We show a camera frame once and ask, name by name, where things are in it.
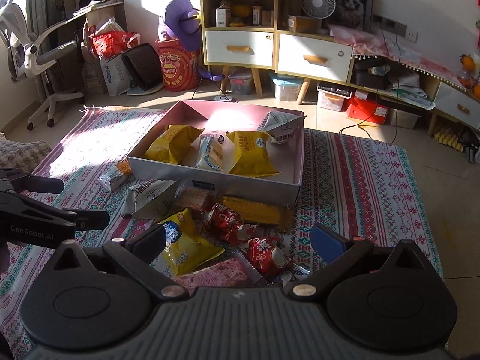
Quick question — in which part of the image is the plain yellow snack pack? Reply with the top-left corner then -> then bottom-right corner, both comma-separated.
145,124 -> 203,165

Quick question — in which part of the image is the pink clear candy pack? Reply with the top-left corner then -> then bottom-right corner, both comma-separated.
174,255 -> 264,294

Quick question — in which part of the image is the patterned woven rug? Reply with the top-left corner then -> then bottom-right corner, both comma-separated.
0,106 -> 444,359

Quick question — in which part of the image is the black power cable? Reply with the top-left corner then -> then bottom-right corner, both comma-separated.
338,25 -> 404,146

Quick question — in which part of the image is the clear blue cracker pack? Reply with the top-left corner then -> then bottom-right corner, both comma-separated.
194,130 -> 234,173

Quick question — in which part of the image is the pink cardboard box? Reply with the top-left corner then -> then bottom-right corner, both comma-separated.
128,100 -> 305,206

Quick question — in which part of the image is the purple plush toy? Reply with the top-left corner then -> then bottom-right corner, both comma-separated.
163,0 -> 225,83

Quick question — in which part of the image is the yellow snack pack with label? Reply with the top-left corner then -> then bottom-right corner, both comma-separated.
227,130 -> 280,178

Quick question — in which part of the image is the white desk fan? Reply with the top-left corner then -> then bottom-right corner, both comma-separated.
301,0 -> 336,20

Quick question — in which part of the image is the red cartoon gift bag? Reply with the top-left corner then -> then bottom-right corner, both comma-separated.
154,39 -> 200,92

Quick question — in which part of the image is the white nut snack bag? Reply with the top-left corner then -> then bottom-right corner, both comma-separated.
121,180 -> 179,219

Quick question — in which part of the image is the clear storage bin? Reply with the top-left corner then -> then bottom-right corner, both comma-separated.
272,75 -> 303,102

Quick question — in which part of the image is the dark woven basket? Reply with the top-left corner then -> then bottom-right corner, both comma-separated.
120,43 -> 164,91

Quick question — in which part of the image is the white drawer cabinet left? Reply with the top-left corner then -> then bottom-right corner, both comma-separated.
200,0 -> 280,98

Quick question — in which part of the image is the orange white snack packet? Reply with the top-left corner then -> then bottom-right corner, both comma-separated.
98,159 -> 132,192

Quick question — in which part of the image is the white drawer cabinet right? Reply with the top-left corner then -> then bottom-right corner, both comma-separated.
273,0 -> 352,104

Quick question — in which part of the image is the low white tv cabinet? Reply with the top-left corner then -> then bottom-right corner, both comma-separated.
349,54 -> 479,136

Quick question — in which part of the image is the red shoe box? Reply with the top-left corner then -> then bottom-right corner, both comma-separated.
346,96 -> 389,125

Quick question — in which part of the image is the white pistachio snack bag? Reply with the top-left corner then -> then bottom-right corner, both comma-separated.
257,111 -> 305,145

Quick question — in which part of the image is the white office chair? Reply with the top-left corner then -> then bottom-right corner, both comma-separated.
1,0 -> 85,131

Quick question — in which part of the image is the yellow blue chip bag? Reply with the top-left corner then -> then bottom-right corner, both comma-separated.
157,208 -> 225,277

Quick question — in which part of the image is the long yellow biscuit pack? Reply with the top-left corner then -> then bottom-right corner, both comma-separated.
220,196 -> 294,234

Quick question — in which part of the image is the framed cat picture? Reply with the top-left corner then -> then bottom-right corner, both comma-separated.
324,0 -> 375,32

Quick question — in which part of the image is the red snack packet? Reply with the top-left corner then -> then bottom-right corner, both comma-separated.
246,237 -> 291,278
206,202 -> 249,245

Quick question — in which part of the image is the white drawer cabinet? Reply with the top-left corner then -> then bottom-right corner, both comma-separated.
273,0 -> 352,104
200,0 -> 280,98

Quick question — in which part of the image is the red plastic shopping bag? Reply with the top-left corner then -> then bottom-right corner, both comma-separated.
88,26 -> 141,60

